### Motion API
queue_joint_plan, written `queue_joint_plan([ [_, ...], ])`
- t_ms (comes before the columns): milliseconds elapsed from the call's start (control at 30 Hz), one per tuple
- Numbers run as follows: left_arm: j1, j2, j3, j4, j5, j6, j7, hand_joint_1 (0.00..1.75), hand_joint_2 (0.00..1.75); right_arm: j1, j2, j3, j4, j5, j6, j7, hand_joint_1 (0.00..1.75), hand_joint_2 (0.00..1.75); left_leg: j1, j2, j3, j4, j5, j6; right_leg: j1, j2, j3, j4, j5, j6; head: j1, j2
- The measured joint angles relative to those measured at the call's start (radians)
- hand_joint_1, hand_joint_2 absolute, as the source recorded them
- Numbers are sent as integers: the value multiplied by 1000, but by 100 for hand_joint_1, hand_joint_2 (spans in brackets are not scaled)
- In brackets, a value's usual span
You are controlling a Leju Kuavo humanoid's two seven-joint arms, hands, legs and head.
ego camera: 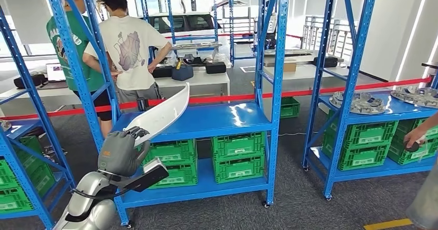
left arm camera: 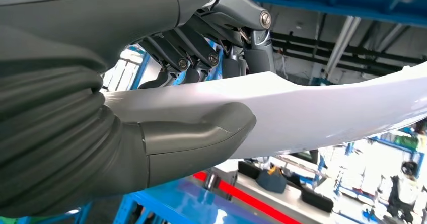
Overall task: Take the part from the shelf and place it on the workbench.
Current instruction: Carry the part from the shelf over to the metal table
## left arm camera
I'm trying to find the white table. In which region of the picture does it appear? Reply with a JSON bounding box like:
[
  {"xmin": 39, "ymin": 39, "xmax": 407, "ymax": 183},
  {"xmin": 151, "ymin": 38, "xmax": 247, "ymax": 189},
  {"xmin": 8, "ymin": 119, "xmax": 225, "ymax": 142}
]
[{"xmin": 217, "ymin": 159, "xmax": 368, "ymax": 224}]

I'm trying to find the dark blue bag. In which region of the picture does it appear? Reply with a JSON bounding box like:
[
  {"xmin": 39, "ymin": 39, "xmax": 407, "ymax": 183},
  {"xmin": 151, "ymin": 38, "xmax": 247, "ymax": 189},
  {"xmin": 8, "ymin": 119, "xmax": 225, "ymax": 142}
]
[{"xmin": 256, "ymin": 167, "xmax": 288, "ymax": 194}]

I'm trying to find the black hard case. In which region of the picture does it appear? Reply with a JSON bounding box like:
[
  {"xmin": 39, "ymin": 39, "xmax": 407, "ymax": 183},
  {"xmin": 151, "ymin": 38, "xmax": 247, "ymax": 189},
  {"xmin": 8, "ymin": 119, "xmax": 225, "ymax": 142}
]
[
  {"xmin": 237, "ymin": 161, "xmax": 261, "ymax": 180},
  {"xmin": 300, "ymin": 189, "xmax": 335, "ymax": 214}
]

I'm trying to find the silver black humanoid robot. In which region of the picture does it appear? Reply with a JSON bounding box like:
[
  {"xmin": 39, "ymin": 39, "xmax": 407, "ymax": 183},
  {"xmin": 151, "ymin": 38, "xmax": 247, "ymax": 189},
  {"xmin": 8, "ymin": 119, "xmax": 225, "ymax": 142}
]
[{"xmin": 387, "ymin": 161, "xmax": 427, "ymax": 223}]

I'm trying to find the red barrier tape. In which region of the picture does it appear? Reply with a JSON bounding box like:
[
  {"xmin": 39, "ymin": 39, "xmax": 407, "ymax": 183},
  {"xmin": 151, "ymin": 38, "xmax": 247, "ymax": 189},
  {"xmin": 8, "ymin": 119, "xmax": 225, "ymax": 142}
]
[{"xmin": 193, "ymin": 171, "xmax": 303, "ymax": 224}]

